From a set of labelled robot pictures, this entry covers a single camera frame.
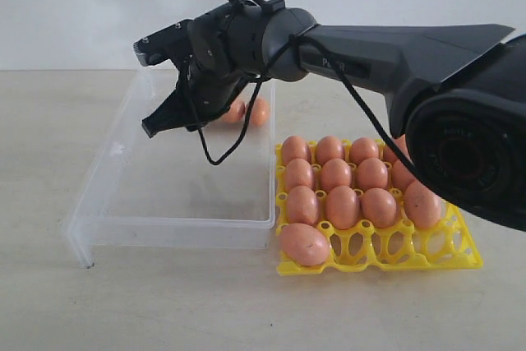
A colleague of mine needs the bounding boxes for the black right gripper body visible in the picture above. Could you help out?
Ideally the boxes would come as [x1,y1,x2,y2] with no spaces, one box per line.
[172,57,255,129]

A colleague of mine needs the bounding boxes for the brown egg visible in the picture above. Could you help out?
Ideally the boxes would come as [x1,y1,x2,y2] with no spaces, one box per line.
[356,158,389,191]
[325,186,360,230]
[315,136,345,165]
[320,158,352,192]
[284,158,315,192]
[382,135,410,164]
[220,99,246,124]
[279,223,330,267]
[250,98,270,127]
[391,160,416,192]
[286,185,321,226]
[281,135,311,165]
[349,137,379,165]
[360,187,398,229]
[404,181,442,229]

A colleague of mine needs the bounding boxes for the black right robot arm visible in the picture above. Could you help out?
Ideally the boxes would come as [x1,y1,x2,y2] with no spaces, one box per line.
[134,0,525,231]

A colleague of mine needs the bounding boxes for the clear plastic container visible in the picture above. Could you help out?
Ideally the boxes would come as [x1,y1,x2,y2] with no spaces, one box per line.
[63,69,275,268]

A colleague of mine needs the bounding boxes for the yellow plastic egg tray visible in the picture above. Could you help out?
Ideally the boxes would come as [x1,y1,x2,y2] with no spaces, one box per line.
[275,139,482,275]

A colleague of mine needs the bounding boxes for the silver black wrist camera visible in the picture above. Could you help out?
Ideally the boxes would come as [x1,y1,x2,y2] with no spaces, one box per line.
[133,19,192,68]

